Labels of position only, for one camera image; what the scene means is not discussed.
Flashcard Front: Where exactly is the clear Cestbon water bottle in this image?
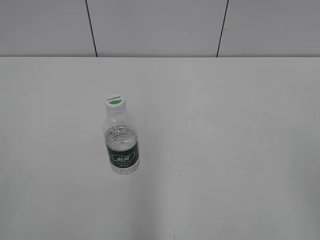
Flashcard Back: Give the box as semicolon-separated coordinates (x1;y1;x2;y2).
103;107;140;175

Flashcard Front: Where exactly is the white green bottle cap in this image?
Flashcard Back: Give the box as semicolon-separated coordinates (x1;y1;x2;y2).
104;94;127;113

